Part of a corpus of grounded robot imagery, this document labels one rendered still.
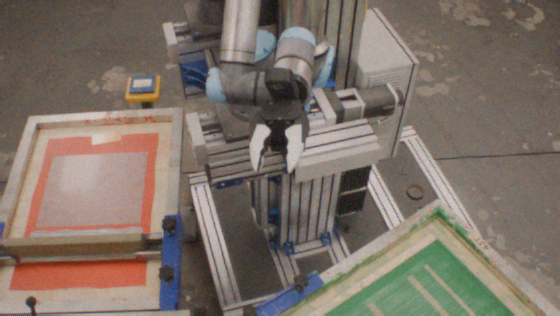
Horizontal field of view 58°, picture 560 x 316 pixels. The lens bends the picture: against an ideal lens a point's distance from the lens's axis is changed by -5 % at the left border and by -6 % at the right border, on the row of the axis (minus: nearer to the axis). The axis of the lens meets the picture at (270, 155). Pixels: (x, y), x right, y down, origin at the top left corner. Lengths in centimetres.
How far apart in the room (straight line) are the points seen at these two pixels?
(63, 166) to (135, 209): 34
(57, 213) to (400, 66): 121
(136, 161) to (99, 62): 214
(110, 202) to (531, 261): 212
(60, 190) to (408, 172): 174
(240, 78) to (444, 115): 251
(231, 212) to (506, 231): 147
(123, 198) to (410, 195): 149
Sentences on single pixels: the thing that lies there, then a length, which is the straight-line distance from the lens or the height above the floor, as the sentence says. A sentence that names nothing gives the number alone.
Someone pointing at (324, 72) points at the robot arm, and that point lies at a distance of 136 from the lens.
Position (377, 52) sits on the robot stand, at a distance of 181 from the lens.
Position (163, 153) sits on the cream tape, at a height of 95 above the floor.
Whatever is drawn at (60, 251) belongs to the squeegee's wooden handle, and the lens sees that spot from 162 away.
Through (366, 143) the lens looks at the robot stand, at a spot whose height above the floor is 117.
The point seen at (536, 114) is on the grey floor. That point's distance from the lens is 377.
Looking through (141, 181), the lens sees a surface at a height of 96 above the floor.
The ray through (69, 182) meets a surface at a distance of 186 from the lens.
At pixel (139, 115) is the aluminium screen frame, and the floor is 99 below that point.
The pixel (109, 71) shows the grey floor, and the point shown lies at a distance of 382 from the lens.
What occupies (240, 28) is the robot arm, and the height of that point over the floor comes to 167.
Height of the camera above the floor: 231
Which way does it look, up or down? 48 degrees down
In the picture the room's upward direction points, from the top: straight up
